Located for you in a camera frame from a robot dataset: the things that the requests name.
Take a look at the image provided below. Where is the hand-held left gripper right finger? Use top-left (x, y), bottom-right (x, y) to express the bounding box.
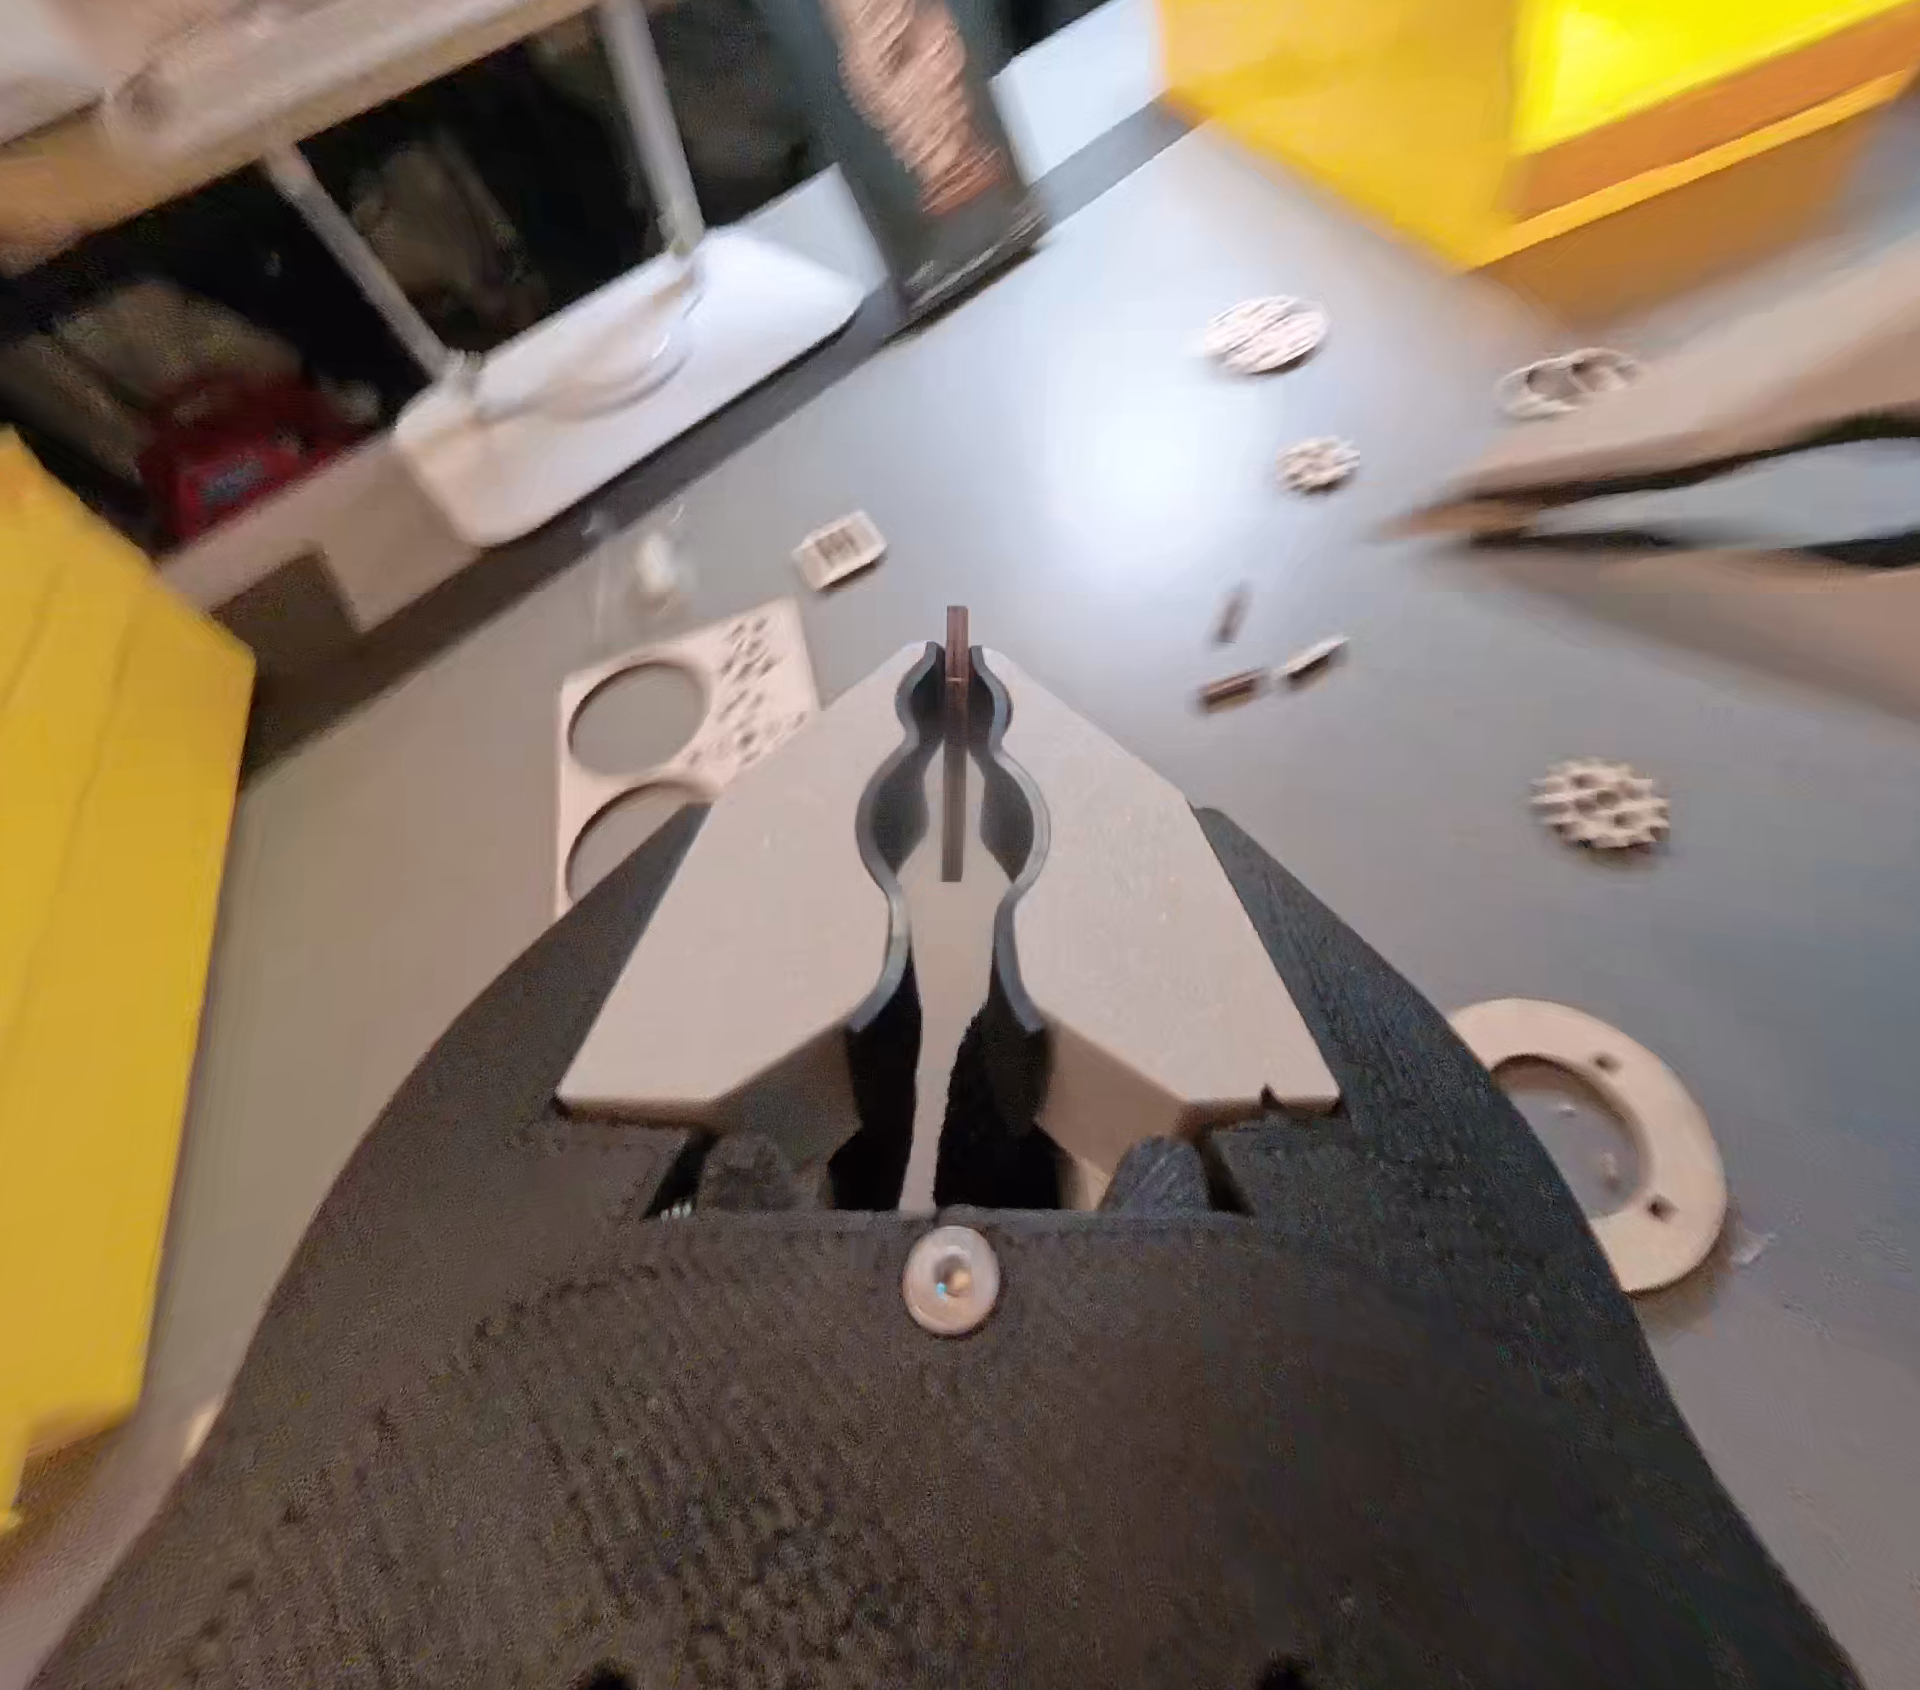
top-left (935, 642), bottom-right (1343, 1212)

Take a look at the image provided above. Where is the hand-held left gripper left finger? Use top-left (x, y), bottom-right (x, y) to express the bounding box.
top-left (553, 639), bottom-right (953, 1200)

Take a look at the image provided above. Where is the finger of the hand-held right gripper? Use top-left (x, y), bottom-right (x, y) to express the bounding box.
top-left (1394, 324), bottom-right (1920, 522)
top-left (1386, 516), bottom-right (1920, 573)

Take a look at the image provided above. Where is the large wooden ring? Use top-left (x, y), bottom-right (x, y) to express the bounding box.
top-left (1445, 995), bottom-right (1730, 1293)

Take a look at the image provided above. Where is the grey desk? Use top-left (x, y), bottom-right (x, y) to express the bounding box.
top-left (0, 105), bottom-right (1920, 1690)

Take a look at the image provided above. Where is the large wooden puzzle sheet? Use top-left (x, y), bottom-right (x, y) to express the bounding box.
top-left (553, 597), bottom-right (823, 919)

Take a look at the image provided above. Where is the small slotted wooden piece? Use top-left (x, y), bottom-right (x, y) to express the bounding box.
top-left (790, 508), bottom-right (888, 591)

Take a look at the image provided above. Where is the ornate wooden disc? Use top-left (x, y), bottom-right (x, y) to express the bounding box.
top-left (1200, 294), bottom-right (1331, 375)

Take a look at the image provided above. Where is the yellow plastic bin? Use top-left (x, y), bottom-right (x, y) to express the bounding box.
top-left (0, 429), bottom-right (257, 1527)
top-left (1105, 0), bottom-right (1920, 274)

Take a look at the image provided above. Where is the red object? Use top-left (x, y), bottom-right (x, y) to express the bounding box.
top-left (134, 375), bottom-right (378, 552)

